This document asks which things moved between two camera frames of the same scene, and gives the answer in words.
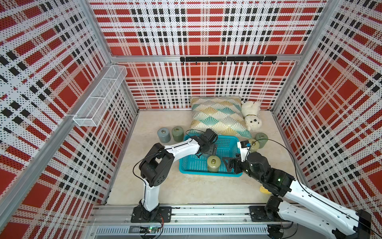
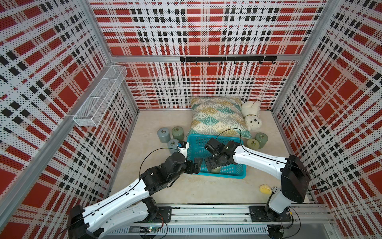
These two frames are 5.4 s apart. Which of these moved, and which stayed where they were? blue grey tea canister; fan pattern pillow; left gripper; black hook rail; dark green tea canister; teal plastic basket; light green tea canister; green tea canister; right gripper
Moved: right gripper; left gripper; teal plastic basket
Stayed: dark green tea canister; fan pattern pillow; light green tea canister; black hook rail; blue grey tea canister; green tea canister
